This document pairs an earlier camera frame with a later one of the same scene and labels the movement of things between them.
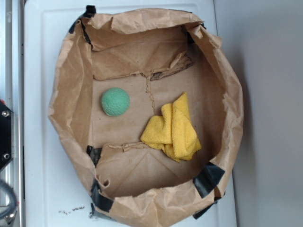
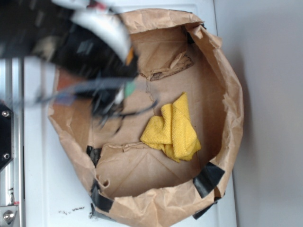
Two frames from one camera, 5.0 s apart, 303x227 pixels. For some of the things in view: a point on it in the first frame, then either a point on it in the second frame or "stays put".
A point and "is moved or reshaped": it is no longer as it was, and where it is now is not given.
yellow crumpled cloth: x=174 y=131 stays put
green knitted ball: x=115 y=101 is moved or reshaped
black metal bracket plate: x=6 y=135 stays put
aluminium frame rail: x=12 y=91 stays put
